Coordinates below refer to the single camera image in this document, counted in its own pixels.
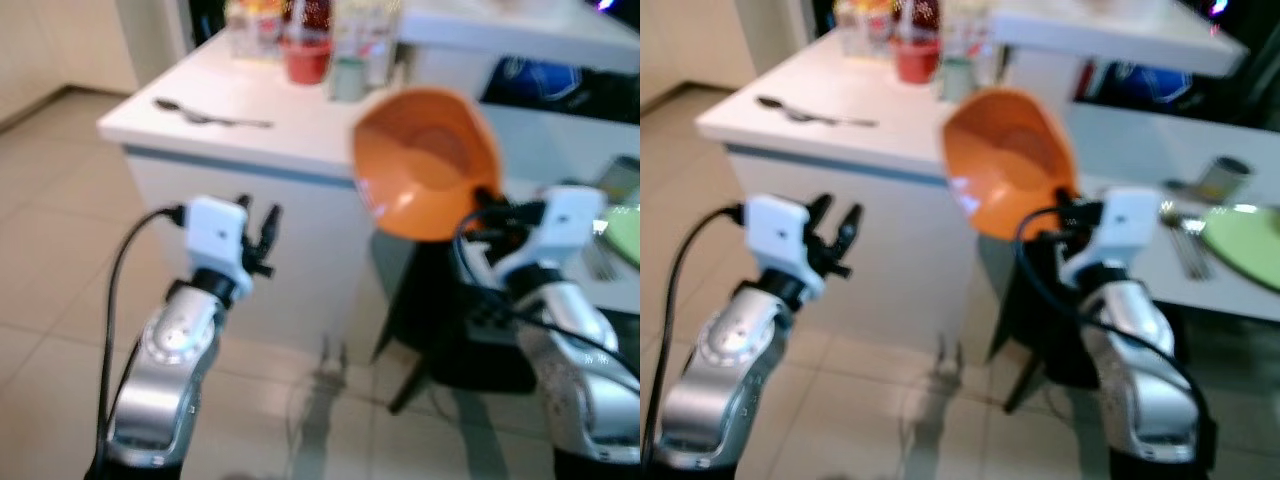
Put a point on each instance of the orange plastic bowl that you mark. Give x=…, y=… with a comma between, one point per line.
x=1005, y=160
x=425, y=160

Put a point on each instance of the white table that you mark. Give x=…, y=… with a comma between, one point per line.
x=250, y=220
x=880, y=220

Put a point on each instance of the dark metal spoon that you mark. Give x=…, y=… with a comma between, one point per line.
x=810, y=116
x=200, y=116

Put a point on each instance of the silver fork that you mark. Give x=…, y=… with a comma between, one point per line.
x=1188, y=245
x=598, y=260

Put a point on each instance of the black chair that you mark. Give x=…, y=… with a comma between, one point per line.
x=440, y=320
x=1040, y=320

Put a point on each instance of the green plate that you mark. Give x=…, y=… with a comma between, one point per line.
x=626, y=235
x=1245, y=245

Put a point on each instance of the dark metal can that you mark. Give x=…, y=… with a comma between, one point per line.
x=1222, y=180
x=622, y=178

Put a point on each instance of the blue bag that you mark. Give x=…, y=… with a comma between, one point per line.
x=1140, y=82
x=545, y=82

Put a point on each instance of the red plastic cup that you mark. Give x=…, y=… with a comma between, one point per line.
x=306, y=60
x=915, y=60

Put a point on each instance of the pale green cup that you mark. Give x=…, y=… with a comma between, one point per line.
x=349, y=80
x=957, y=80

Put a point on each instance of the white shelf board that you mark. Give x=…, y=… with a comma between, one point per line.
x=1110, y=35
x=520, y=30

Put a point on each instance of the clear jar yellow label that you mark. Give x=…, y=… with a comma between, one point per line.
x=862, y=25
x=248, y=25

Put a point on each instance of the dark red drink bottle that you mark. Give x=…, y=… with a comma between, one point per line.
x=920, y=14
x=308, y=14

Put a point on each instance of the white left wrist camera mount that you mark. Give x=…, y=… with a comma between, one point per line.
x=775, y=230
x=215, y=232

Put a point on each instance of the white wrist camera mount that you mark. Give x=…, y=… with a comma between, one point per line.
x=215, y=232
x=775, y=230
x=560, y=232
x=1122, y=230

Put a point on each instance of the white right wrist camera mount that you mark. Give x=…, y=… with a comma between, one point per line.
x=560, y=232
x=1122, y=230

